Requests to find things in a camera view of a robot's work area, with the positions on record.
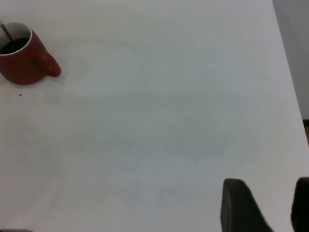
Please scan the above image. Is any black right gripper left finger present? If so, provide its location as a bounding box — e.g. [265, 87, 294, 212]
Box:
[220, 178, 275, 232]

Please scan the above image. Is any spoon with white handle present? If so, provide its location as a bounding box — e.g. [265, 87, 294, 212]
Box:
[0, 23, 14, 43]

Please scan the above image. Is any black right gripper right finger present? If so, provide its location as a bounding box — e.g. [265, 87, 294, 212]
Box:
[290, 176, 309, 232]

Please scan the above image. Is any red ceramic cup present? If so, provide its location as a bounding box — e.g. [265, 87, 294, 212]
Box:
[0, 22, 62, 86]

